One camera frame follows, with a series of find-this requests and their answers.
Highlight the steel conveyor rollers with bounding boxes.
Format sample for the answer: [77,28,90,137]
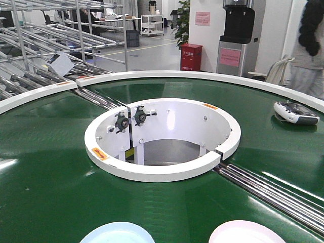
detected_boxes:
[213,163,323,236]

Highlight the white outer conveyor rim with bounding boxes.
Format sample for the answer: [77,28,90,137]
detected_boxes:
[1,70,323,114]

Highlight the green potted plant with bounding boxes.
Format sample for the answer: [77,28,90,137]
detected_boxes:
[175,0,190,50]

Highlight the white plastic chair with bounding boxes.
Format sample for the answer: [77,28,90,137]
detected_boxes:
[248,55,295,85]

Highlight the red fire extinguisher box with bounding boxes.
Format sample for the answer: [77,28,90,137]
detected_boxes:
[180,43,203,71]

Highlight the white control box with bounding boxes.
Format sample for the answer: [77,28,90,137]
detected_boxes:
[46,52,74,76]

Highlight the white shelf cart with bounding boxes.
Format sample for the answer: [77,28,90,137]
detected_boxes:
[140,15,164,36]

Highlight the white inner conveyor ring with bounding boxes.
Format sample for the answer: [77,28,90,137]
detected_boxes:
[84,98,242,183]

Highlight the pink wall notice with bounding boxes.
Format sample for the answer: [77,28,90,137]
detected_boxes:
[195,12,211,26]

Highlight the black grey water dispenser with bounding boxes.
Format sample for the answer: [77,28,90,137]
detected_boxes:
[217,1,255,76]

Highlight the white grey remote controller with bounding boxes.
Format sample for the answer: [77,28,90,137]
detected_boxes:
[273,101,320,125]

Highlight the person in grey clothes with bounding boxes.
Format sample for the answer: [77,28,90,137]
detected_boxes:
[290,1,323,100]

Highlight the light pink plate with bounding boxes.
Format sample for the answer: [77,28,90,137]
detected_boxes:
[209,220,285,243]

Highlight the light blue plate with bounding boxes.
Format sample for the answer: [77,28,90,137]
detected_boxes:
[80,222,154,243]

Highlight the metal roller rack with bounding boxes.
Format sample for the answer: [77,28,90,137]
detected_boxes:
[1,1,126,100]

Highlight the black plastic crate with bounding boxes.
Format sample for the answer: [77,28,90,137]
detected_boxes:
[126,30,140,48]

